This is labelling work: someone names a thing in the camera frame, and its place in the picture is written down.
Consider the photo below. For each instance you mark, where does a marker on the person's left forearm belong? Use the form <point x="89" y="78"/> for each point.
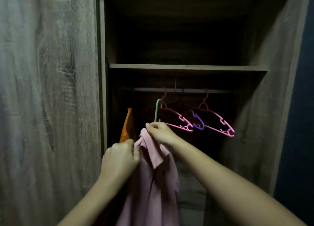
<point x="93" y="206"/>

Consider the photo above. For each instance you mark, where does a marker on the person's left hand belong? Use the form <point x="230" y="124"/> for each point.
<point x="120" y="162"/>

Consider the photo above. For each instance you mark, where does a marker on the purple plastic hanger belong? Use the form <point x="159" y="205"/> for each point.
<point x="199" y="125"/>

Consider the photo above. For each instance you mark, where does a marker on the teal green plastic hanger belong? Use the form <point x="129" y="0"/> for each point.
<point x="156" y="110"/>

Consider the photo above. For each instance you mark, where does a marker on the pink shirt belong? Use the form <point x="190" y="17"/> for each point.
<point x="152" y="191"/>

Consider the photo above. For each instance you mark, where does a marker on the pink plastic hanger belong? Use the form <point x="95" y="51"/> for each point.
<point x="224" y="124"/>
<point x="182" y="121"/>

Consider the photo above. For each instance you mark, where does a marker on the orange t-shirt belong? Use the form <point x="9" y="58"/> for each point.
<point x="126" y="130"/>

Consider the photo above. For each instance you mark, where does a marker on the person's right hand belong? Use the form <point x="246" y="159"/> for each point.
<point x="163" y="133"/>

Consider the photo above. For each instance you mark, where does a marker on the person's right forearm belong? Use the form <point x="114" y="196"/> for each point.
<point x="233" y="194"/>

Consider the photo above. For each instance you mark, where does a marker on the thin metal rail support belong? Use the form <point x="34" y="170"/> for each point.
<point x="175" y="83"/>

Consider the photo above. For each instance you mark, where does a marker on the wooden wardrobe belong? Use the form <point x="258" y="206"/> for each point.
<point x="49" y="110"/>

